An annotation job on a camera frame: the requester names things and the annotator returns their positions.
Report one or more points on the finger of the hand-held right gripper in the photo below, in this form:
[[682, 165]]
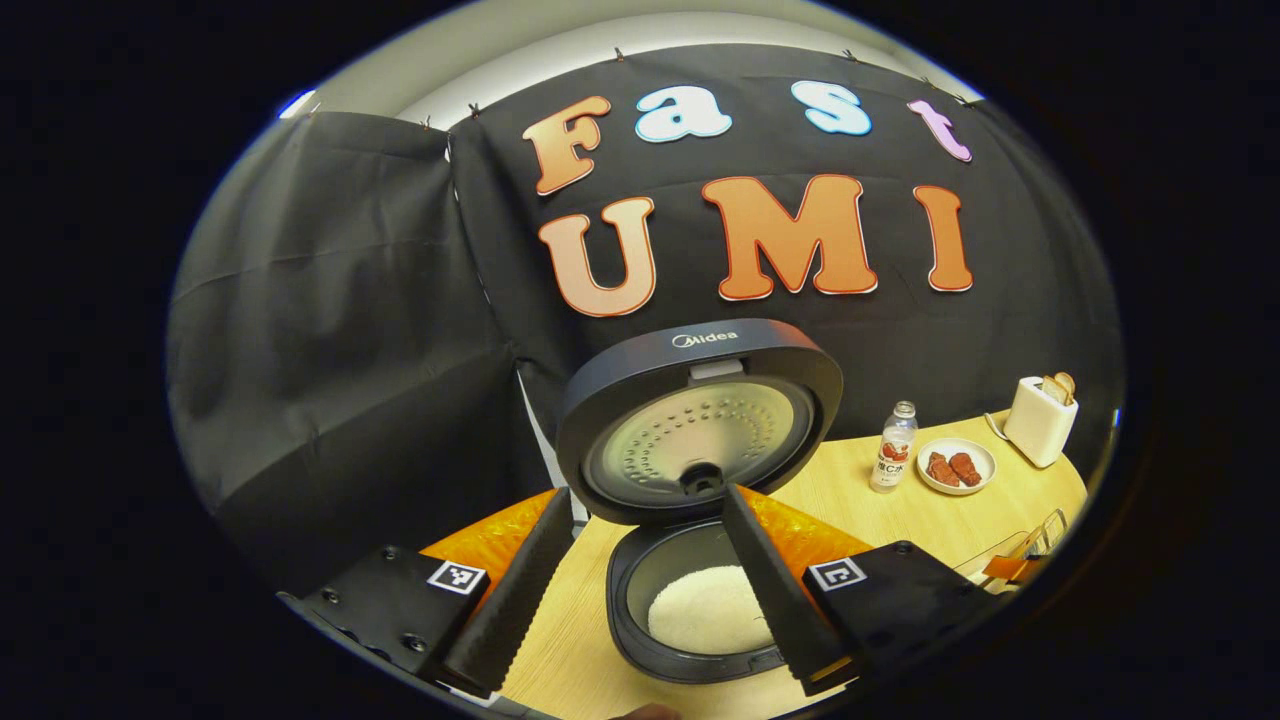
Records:
[[1010, 568]]

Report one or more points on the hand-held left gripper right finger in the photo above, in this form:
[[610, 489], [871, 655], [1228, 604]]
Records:
[[775, 600]]

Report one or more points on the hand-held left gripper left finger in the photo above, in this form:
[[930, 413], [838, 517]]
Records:
[[520, 600]]

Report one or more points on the white rice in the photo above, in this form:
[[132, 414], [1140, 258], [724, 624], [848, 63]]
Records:
[[700, 610]]

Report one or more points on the black silver rice cooker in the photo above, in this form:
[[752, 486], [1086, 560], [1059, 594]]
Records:
[[620, 380]]

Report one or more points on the clear plastic container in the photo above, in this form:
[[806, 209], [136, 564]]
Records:
[[985, 565]]

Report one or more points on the red meat slice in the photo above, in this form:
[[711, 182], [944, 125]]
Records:
[[966, 469], [941, 470]]

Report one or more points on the white round plate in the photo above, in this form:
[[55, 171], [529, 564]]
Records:
[[985, 462]]

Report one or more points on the white toaster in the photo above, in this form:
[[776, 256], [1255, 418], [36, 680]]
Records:
[[1035, 430]]

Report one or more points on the clear plastic drink bottle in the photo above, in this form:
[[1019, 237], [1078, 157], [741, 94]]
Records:
[[892, 455]]

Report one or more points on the toast bread slice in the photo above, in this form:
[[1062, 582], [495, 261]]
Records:
[[1067, 384], [1053, 390]]

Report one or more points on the black backdrop cloth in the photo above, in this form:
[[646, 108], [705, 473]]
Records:
[[350, 300]]

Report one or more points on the ceiling light panel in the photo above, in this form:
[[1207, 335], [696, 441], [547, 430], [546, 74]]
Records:
[[297, 103]]

